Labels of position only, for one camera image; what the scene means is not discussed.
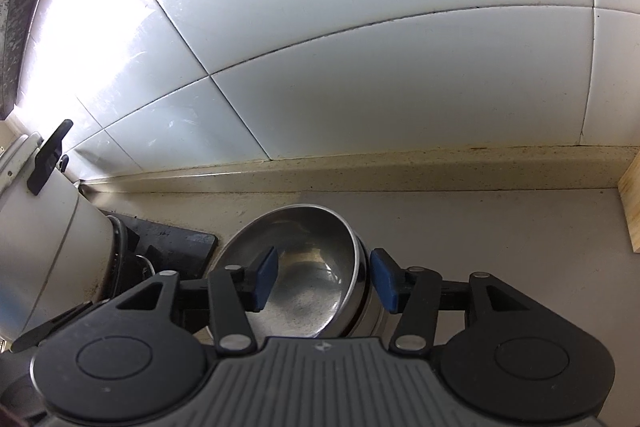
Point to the small steel bowl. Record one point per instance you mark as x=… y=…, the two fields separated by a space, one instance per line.
x=322 y=282

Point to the black gas stove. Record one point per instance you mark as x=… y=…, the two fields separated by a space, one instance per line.
x=143 y=248

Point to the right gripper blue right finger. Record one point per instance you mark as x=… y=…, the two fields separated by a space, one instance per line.
x=414 y=294

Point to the grey pressure cooker pot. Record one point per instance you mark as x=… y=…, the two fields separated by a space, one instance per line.
x=57 y=249

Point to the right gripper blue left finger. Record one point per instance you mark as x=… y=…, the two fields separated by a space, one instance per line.
x=234 y=291

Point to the wooden cutting board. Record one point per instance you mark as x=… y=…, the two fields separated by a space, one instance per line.
x=629 y=190

